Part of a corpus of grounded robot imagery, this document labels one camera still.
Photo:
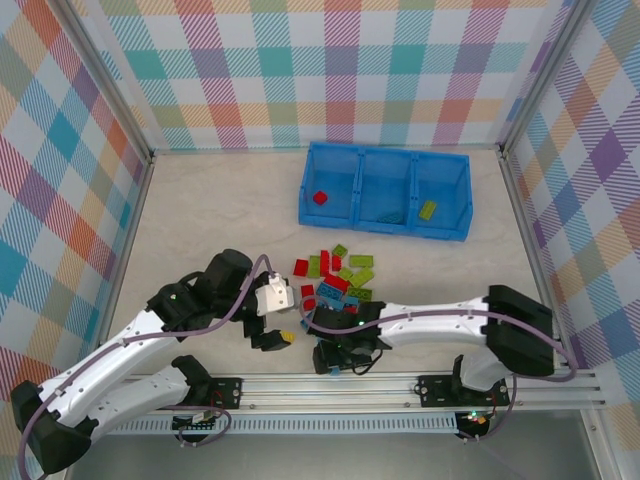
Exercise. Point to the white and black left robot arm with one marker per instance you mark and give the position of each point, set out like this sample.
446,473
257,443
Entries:
125,345

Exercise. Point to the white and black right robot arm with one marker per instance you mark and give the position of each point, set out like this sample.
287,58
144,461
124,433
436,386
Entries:
430,325

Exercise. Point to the left controller board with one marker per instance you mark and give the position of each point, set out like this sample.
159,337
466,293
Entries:
200,417

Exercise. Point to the controller board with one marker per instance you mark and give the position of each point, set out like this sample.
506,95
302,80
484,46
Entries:
475,419
200,417

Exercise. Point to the right controller board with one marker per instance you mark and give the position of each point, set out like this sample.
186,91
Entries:
475,419

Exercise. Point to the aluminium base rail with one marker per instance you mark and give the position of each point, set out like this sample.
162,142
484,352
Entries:
325,390

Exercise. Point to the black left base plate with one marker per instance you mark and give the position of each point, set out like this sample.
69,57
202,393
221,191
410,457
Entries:
225,392

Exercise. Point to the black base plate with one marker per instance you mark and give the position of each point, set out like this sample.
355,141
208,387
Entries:
435,390
225,392

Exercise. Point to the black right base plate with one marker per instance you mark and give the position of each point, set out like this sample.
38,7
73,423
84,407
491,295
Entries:
435,390

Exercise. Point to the aluminium floor frame bar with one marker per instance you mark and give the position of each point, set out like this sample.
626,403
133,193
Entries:
532,250
125,250

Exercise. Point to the aluminium frame post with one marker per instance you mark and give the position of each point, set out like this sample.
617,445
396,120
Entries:
107,80
545,75

